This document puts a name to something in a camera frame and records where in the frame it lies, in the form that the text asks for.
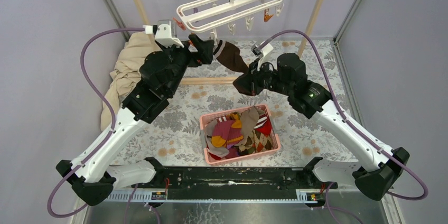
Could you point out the white sock hanger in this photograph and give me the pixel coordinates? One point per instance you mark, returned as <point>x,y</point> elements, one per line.
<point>206,15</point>

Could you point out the wooden clothes rack frame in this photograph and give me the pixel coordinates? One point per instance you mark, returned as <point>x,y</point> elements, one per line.
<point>228,80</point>

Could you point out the beige cloth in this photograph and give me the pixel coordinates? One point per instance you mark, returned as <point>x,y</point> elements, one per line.
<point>125,74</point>

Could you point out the dark brown sock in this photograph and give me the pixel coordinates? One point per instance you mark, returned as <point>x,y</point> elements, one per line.
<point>228,55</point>

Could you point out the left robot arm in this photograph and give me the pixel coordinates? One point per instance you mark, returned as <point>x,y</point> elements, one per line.
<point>91,175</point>

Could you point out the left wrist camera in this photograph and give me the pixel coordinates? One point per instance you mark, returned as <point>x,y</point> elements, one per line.
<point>164,33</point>

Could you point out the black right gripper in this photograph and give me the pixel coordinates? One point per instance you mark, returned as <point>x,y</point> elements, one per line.
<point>250,83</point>

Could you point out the red bear sock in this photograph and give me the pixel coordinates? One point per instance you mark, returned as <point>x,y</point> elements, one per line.
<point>266,128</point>

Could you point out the white clothes peg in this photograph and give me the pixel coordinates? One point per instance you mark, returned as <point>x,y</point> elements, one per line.
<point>278,9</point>

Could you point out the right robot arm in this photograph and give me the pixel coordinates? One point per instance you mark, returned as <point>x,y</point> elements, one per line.
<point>376,169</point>

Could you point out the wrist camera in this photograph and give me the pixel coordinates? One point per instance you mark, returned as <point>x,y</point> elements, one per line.
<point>164,33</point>
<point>262,51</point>

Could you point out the orange clothes peg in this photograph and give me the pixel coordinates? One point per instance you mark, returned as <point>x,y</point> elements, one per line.
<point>267,15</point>
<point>179,24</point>

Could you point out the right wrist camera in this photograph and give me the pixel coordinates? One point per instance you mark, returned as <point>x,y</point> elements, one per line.
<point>262,51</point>

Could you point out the pink plastic basket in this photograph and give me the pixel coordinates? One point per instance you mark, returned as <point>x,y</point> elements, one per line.
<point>235,114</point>

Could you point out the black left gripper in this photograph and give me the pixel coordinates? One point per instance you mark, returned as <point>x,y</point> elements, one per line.
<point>203,47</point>

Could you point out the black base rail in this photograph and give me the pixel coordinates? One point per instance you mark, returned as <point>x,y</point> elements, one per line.
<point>234,183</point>

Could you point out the cream patterned sock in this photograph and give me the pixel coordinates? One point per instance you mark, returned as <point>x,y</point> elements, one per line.
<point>256,143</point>

